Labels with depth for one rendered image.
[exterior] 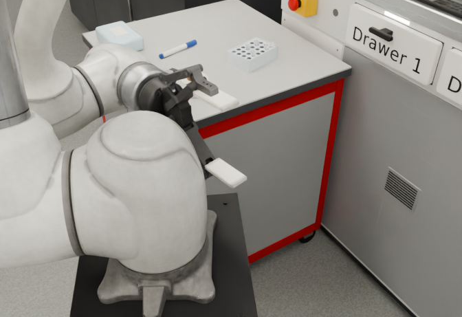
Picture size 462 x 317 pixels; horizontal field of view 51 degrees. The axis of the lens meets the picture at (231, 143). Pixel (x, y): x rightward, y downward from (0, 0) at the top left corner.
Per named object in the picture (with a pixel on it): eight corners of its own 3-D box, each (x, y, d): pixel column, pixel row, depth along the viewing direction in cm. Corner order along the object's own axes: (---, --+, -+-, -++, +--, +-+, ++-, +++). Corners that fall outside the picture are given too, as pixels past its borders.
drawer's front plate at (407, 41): (426, 86, 118) (438, 45, 111) (344, 41, 137) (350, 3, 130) (431, 84, 118) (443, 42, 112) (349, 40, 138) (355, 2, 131)
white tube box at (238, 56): (248, 72, 135) (249, 60, 132) (227, 62, 139) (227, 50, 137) (277, 57, 142) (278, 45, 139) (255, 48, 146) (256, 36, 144)
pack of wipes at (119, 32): (146, 49, 146) (144, 36, 143) (116, 58, 141) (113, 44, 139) (124, 32, 155) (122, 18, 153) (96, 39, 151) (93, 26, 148)
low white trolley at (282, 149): (185, 317, 160) (166, 130, 113) (115, 203, 201) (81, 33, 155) (322, 245, 184) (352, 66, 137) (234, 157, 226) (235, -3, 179)
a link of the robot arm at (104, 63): (169, 98, 93) (109, 129, 88) (128, 73, 104) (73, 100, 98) (157, 47, 87) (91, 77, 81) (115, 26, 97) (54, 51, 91)
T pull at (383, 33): (389, 42, 118) (390, 37, 118) (367, 31, 123) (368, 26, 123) (399, 39, 120) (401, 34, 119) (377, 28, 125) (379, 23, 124)
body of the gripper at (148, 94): (170, 66, 83) (202, 84, 77) (177, 108, 88) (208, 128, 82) (132, 82, 80) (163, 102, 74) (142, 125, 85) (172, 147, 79)
